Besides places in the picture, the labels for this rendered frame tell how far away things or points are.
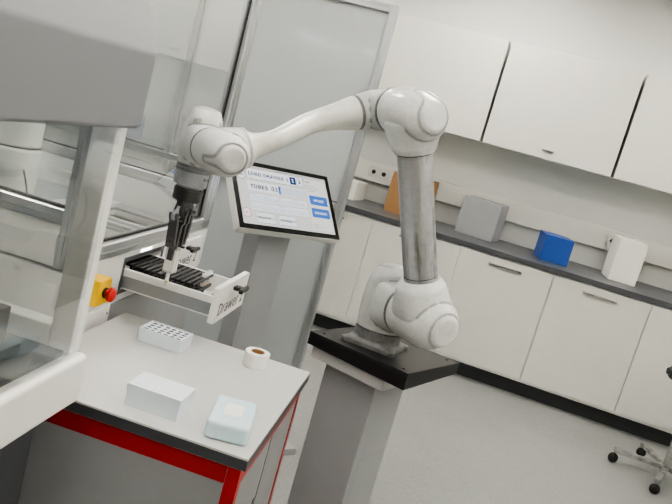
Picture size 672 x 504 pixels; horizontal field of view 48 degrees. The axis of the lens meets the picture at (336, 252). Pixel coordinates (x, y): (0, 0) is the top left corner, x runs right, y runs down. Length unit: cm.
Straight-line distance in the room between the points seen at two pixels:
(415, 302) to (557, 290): 294
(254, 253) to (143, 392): 156
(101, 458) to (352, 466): 97
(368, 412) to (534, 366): 287
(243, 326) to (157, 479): 164
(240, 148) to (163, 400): 60
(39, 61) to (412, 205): 124
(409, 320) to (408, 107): 61
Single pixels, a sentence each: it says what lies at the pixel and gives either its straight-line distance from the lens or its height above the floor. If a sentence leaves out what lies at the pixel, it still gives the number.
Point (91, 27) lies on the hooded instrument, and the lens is 125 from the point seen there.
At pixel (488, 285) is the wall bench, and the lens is 506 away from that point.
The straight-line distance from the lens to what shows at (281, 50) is 397.
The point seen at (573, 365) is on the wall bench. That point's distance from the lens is 516.
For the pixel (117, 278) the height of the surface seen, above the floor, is 87.
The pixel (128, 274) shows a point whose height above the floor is 88.
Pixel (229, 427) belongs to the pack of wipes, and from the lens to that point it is 165.
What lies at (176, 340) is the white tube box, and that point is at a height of 79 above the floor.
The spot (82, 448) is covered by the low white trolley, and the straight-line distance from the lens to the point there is 177.
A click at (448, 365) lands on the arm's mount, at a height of 80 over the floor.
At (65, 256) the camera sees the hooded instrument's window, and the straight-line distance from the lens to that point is 139.
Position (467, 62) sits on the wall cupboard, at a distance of 541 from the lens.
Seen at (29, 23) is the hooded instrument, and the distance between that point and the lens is 111.
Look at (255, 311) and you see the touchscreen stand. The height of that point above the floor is 58.
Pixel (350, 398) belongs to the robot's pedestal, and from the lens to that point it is 243.
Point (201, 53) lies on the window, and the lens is 243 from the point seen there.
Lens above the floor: 149
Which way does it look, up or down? 10 degrees down
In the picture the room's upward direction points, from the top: 15 degrees clockwise
